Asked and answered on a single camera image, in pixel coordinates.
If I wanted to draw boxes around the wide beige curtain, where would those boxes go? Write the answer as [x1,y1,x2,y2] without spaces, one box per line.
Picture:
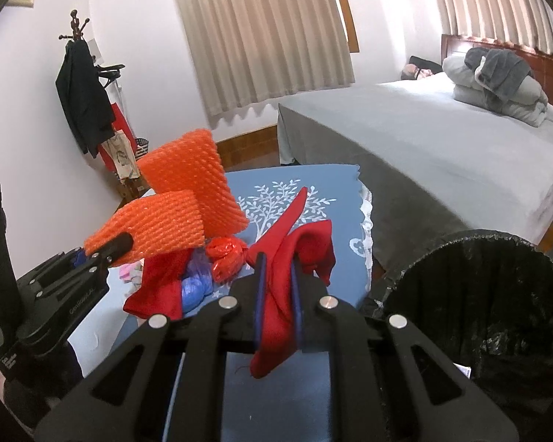
[166,0,357,130]

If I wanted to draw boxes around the pink tissue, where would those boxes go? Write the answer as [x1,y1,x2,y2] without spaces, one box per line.
[118,262,145,285]

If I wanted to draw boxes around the red plastic bag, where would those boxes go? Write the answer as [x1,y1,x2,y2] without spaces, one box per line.
[206,236,250,285]

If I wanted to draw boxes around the folded light grey duvet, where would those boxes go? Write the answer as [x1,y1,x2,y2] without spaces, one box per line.
[442,47,553,128]

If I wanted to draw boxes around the black pillow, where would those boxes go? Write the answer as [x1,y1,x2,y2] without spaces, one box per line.
[408,56,444,77]

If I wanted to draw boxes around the black coat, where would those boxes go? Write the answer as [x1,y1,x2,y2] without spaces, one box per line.
[55,39,117,158]

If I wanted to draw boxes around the blue tree print tablecloth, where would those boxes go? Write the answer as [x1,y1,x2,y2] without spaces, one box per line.
[67,163,375,442]

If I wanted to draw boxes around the long red cloth strip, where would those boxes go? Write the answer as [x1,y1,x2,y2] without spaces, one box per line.
[250,186,337,379]

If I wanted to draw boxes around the wooden coat rack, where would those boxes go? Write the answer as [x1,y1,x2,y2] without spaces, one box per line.
[58,8,121,157]

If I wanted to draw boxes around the large orange foam net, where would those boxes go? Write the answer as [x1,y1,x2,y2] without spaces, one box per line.
[138,129,250,236]

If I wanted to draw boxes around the beige printed tote bag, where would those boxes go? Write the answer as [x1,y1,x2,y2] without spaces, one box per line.
[111,131,142,181]

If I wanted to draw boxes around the trash bin with black liner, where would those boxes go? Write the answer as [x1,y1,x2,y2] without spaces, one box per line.
[363,229,553,442]

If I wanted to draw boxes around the black clothes hanger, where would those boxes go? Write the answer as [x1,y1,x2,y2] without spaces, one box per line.
[96,62,126,80]

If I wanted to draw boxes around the red shopping bag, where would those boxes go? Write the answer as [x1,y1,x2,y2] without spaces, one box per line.
[99,101,135,171]

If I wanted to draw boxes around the small orange foam net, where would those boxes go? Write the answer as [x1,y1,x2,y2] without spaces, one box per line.
[83,189,206,268]

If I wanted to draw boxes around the small grey bundle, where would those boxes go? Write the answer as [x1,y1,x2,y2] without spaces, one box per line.
[401,65,432,82]

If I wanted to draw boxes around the bed with grey sheet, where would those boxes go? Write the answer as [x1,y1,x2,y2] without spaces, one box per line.
[276,70,553,270]

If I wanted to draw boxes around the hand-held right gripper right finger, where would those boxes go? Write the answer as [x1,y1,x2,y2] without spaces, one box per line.
[290,262,521,442]

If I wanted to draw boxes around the wooden window frame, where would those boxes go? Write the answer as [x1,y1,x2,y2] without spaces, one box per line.
[327,0,361,54]

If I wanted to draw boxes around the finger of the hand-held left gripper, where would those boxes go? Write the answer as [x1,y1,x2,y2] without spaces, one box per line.
[51,248,103,286]
[85,232,134,269]

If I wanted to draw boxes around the red cloth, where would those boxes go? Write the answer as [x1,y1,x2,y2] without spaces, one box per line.
[124,253,192,319]

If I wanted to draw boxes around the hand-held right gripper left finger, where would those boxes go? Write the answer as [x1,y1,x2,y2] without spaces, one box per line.
[34,252,265,442]

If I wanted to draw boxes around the dark grey garment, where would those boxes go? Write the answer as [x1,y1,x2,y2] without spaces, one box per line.
[464,47,534,101]

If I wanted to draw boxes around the blue plastic bag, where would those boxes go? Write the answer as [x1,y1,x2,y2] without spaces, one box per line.
[180,258,218,311]

